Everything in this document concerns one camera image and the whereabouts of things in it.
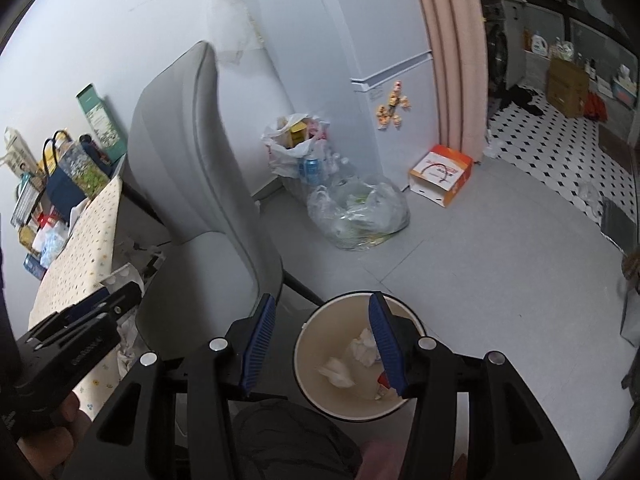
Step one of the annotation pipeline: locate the large green tea bottle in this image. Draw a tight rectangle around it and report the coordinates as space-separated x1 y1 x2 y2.
60 140 112 198

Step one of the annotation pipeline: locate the clear plastic film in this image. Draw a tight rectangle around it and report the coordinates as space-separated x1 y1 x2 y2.
116 310 146 376

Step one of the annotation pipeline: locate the white round waste bin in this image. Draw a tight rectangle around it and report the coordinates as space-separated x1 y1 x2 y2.
294 290 428 421

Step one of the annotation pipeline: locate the dark grey mat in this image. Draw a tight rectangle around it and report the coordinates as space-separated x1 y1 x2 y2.
600 197 633 251

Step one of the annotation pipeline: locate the floral print tablecloth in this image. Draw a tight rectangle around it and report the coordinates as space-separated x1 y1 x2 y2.
27 175 126 411

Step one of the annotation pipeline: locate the tall green box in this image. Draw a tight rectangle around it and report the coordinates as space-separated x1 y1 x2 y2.
76 83 128 161

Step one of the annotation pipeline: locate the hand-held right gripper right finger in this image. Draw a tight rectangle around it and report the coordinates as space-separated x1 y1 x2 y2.
368 292 583 480

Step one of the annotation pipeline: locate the brown cardboard box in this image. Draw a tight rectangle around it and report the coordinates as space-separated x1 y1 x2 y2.
546 56 591 118

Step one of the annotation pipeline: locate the washing machine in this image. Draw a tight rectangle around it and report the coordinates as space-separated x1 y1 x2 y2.
482 0 526 96

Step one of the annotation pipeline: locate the grey upholstered chair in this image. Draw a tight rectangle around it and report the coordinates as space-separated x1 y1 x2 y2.
120 40 326 361

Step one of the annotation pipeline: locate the blue drink carton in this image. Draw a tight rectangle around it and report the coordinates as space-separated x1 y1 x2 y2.
23 255 47 281

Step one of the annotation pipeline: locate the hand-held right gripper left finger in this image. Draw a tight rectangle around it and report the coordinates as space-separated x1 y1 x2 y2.
62 294 277 480

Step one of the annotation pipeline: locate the white plastic bag of bottles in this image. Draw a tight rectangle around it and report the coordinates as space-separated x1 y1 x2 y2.
261 114 351 193

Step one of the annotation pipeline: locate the white paper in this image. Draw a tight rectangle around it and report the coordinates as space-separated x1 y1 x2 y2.
349 327 380 367

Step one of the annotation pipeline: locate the orange and white box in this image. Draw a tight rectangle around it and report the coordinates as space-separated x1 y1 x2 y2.
407 144 473 209

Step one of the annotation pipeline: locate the clear plastic bag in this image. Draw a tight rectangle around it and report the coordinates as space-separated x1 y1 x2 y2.
306 172 411 252

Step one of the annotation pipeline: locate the black wire basket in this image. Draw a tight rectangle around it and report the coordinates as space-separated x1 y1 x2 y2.
11 172 48 226

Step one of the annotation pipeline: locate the white paper bag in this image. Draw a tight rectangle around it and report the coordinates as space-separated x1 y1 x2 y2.
4 127 31 178

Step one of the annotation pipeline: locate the white refrigerator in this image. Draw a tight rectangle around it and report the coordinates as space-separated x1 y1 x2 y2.
252 0 441 196

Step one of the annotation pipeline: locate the person's left hand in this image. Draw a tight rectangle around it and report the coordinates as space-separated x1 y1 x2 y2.
17 390 94 480

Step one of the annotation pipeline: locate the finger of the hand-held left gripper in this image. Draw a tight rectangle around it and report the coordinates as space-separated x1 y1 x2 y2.
102 281 142 318
60 287 112 322

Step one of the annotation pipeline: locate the navy lunch bag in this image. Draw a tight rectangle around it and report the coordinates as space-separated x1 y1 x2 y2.
42 130 111 221

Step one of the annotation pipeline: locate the hanging white mesh bag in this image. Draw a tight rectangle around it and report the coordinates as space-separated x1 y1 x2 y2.
207 0 263 66

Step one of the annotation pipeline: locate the grey crumpled cloth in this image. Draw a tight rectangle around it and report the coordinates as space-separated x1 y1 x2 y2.
67 200 91 226

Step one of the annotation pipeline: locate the pink curtain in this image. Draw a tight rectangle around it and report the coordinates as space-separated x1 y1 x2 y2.
407 0 491 163

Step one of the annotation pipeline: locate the figurine magnet cluster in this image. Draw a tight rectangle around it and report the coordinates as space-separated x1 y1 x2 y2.
376 80 413 131

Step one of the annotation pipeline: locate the person's dark-clothed leg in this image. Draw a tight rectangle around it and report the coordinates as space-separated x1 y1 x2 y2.
232 400 363 480

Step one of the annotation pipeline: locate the kitchen counter cabinet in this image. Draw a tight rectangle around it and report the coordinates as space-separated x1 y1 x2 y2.
475 0 640 81

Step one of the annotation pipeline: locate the red bag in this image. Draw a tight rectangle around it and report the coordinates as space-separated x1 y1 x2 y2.
585 92 608 122

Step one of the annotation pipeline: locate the blue tissue pack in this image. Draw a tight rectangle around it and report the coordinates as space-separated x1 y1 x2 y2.
39 227 68 268

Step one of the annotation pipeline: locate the black cloth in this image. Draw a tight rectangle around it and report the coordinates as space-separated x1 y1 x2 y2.
500 85 543 116

